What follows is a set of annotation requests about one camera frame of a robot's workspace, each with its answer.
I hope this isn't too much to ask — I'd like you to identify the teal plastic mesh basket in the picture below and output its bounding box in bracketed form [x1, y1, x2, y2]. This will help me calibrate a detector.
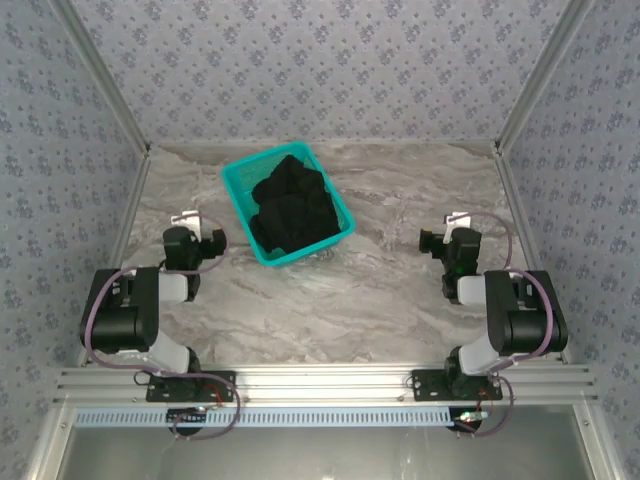
[221, 141, 357, 267]

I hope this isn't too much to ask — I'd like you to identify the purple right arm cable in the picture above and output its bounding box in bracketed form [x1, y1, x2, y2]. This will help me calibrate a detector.
[447, 209, 565, 440]

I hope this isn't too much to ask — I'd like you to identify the small circuit board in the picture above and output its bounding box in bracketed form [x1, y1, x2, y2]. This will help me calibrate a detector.
[452, 409, 490, 432]
[166, 407, 209, 425]

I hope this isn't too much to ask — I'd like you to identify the aluminium frame leg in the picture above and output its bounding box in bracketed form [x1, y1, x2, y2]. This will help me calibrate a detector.
[22, 403, 76, 480]
[573, 403, 629, 480]

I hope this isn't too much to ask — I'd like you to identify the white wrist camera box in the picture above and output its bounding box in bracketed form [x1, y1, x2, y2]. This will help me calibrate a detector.
[443, 211, 474, 244]
[171, 210, 202, 241]

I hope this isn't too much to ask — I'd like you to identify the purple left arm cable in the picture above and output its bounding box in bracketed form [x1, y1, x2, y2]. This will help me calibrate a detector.
[82, 212, 244, 442]

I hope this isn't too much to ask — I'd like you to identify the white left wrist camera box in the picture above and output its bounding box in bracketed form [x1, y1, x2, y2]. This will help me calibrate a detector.
[171, 210, 202, 241]

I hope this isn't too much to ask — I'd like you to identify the aluminium table side rail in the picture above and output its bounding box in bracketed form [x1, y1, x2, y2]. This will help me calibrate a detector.
[492, 142, 574, 365]
[74, 147, 154, 369]

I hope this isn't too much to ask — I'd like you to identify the slanted aluminium frame post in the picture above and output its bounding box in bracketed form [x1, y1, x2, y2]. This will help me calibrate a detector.
[492, 0, 599, 154]
[47, 0, 152, 154]

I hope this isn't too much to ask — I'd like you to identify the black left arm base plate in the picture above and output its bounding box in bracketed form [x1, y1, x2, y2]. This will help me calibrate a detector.
[145, 370, 237, 404]

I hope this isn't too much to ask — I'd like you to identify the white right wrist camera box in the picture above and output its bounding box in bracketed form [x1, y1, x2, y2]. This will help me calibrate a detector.
[443, 211, 474, 244]

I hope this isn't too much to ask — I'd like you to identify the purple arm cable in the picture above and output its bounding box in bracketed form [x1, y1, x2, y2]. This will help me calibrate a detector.
[447, 209, 565, 440]
[82, 212, 244, 442]

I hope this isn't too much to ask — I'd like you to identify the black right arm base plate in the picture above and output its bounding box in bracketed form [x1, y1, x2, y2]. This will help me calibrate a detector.
[411, 368, 504, 402]

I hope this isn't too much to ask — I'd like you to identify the slotted grey cable duct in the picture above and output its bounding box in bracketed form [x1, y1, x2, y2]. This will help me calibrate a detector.
[73, 405, 452, 429]

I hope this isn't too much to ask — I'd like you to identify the wide aluminium mounting rail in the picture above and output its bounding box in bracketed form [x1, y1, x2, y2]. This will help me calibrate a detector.
[52, 363, 599, 404]

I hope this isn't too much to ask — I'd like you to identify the black printed t-shirt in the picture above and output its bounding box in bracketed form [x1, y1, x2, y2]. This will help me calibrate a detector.
[248, 154, 349, 254]

